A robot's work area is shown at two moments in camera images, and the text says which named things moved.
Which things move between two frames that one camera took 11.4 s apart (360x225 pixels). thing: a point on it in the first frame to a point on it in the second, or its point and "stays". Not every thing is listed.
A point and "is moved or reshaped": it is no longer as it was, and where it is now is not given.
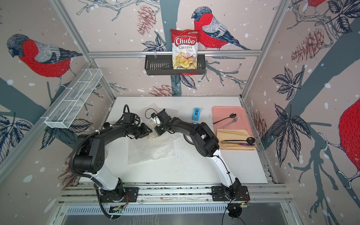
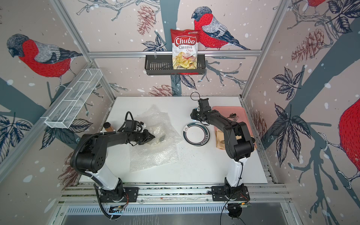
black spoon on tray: [232, 115] stays
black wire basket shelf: [159, 64] stays
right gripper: [158, 132] to [192, 114]
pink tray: [221, 112] stays
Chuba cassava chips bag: [185, 44] stays
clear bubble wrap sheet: [153, 146] is moved or reshaped
